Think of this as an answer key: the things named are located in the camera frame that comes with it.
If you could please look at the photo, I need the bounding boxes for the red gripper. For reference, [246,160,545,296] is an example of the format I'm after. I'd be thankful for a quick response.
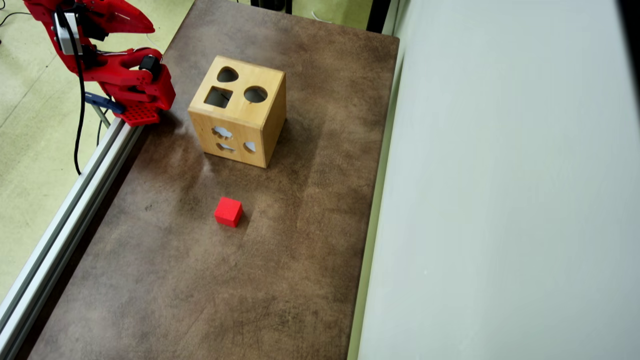
[22,0,156,56]

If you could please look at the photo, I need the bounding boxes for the red wooden cube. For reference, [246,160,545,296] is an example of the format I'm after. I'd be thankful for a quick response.
[214,196,244,229]

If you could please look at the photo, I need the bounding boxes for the blue table clamp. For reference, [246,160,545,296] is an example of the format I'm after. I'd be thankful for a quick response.
[84,91,126,129]

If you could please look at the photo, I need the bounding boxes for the black furniture base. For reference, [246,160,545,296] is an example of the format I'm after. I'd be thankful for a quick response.
[250,0,294,14]

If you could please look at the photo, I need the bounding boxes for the wooden shape sorter box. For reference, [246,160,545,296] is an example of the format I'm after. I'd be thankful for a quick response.
[188,55,287,169]

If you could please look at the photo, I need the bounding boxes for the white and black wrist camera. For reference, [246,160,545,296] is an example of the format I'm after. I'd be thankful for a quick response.
[54,11,84,55]

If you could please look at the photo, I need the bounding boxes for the black camera cable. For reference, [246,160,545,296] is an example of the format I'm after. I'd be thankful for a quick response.
[55,5,87,176]

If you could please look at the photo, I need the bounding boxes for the black power cable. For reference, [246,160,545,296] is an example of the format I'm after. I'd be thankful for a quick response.
[0,11,32,46]

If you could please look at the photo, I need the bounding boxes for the aluminium profile rail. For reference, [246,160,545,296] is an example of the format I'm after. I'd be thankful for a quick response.
[0,116,146,360]

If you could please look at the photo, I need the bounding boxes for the dark vertical post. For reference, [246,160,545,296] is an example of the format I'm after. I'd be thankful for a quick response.
[366,0,392,34]

